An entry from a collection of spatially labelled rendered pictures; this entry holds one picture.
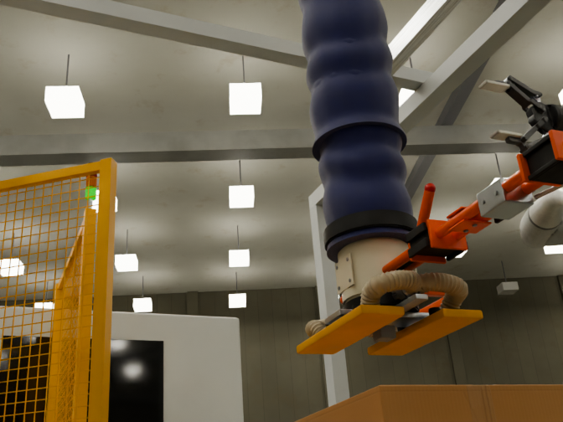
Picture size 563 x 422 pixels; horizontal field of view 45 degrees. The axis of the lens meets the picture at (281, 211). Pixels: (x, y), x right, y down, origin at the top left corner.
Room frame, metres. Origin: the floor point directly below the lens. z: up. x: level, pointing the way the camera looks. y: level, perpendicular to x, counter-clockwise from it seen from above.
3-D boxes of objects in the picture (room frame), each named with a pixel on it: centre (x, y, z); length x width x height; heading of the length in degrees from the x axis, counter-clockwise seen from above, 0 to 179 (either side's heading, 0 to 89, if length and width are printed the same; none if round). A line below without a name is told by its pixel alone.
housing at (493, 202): (1.08, -0.39, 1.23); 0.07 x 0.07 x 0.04; 23
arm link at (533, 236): (2.04, -0.83, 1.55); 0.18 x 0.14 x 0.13; 178
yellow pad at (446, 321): (1.55, -0.30, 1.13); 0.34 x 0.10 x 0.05; 23
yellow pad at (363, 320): (1.48, -0.12, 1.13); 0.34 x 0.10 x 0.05; 23
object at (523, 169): (0.96, -0.44, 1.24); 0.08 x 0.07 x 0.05; 23
